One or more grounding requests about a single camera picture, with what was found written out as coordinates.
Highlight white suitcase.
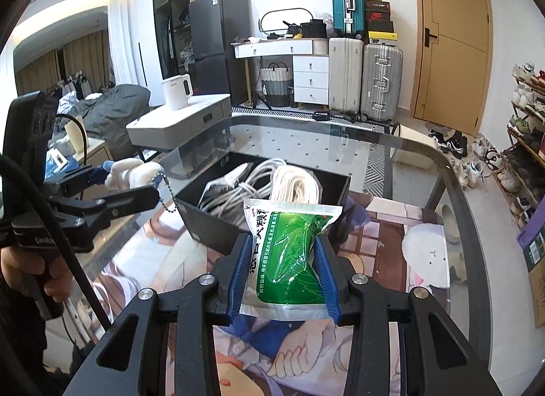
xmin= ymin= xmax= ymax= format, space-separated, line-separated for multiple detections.
xmin=328 ymin=37 xmax=364 ymax=113

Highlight teal suitcase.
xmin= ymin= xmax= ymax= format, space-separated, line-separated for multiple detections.
xmin=332 ymin=0 xmax=366 ymax=38

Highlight black cooking pot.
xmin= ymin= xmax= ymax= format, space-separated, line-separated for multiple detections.
xmin=300 ymin=19 xmax=328 ymax=39

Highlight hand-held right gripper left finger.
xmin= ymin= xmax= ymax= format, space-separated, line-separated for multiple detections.
xmin=64 ymin=232 xmax=254 ymax=396

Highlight person's left forearm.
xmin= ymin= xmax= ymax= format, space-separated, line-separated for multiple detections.
xmin=0 ymin=285 xmax=64 ymax=396

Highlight shoe rack with shoes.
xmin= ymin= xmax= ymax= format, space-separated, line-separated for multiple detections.
xmin=498 ymin=62 xmax=545 ymax=231

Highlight printed cartoon table mat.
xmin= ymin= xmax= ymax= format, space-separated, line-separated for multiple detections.
xmin=91 ymin=192 xmax=463 ymax=396

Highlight thin black looped cable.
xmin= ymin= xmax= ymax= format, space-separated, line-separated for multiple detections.
xmin=54 ymin=114 xmax=91 ymax=167

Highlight cream paper bag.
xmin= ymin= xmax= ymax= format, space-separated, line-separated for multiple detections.
xmin=64 ymin=114 xmax=89 ymax=154

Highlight purple cardboard box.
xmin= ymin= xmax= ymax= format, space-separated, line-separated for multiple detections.
xmin=516 ymin=226 xmax=545 ymax=273

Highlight white vanity desk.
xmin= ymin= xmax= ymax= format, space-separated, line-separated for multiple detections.
xmin=234 ymin=38 xmax=330 ymax=105

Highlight white plush toy keychain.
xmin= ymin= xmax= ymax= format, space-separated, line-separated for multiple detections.
xmin=104 ymin=158 xmax=178 ymax=215

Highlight white curtain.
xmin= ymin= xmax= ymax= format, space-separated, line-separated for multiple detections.
xmin=106 ymin=0 xmax=147 ymax=88

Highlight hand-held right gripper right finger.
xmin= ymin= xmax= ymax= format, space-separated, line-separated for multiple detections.
xmin=313 ymin=234 xmax=503 ymax=396

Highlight stack of shoe boxes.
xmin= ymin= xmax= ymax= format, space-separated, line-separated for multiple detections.
xmin=364 ymin=0 xmax=399 ymax=44

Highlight thick black gripper cable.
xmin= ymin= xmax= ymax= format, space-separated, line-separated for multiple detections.
xmin=0 ymin=153 xmax=113 ymax=331

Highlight green medicine packet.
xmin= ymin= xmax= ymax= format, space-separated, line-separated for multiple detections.
xmin=238 ymin=198 xmax=343 ymax=321

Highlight wooden door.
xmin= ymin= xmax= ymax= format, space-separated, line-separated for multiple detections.
xmin=411 ymin=0 xmax=495 ymax=137

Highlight patterned floor rug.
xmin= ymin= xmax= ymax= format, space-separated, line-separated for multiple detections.
xmin=232 ymin=102 xmax=394 ymax=126

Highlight white side table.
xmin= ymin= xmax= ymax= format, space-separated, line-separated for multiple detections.
xmin=126 ymin=94 xmax=233 ymax=151

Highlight black refrigerator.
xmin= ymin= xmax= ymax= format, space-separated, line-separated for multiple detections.
xmin=188 ymin=0 xmax=233 ymax=103

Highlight black cardboard box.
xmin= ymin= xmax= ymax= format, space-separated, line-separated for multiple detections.
xmin=174 ymin=150 xmax=352 ymax=256

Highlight brown curtains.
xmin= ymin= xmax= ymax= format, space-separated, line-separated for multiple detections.
xmin=15 ymin=32 xmax=109 ymax=94

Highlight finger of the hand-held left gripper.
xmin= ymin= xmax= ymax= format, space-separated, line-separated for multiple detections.
xmin=48 ymin=185 xmax=161 ymax=227
xmin=45 ymin=164 xmax=110 ymax=197

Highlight dark glass cabinet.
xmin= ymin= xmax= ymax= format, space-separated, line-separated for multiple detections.
xmin=152 ymin=0 xmax=192 ymax=82

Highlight silver suitcase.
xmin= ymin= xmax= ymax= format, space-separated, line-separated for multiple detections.
xmin=361 ymin=43 xmax=404 ymax=124

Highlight white rope coil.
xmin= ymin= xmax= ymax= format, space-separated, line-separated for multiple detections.
xmin=245 ymin=159 xmax=320 ymax=209

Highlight blue box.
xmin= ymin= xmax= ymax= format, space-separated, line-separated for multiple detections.
xmin=45 ymin=147 xmax=75 ymax=177

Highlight woven basket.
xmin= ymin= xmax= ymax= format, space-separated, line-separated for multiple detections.
xmin=260 ymin=62 xmax=294 ymax=107

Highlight oval mirror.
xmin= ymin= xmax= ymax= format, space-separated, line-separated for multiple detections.
xmin=260 ymin=8 xmax=316 ymax=39

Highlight dark grey duvet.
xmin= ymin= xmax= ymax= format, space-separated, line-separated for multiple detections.
xmin=83 ymin=84 xmax=152 ymax=133

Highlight pile of shoes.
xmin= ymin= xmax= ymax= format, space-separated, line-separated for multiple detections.
xmin=426 ymin=124 xmax=505 ymax=189

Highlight person's left hand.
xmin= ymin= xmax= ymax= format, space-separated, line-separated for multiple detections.
xmin=0 ymin=246 xmax=75 ymax=306

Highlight white electric kettle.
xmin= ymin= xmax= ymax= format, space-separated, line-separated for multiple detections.
xmin=161 ymin=74 xmax=193 ymax=111

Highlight white power cable bundle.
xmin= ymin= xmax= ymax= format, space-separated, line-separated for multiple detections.
xmin=200 ymin=162 xmax=273 ymax=221

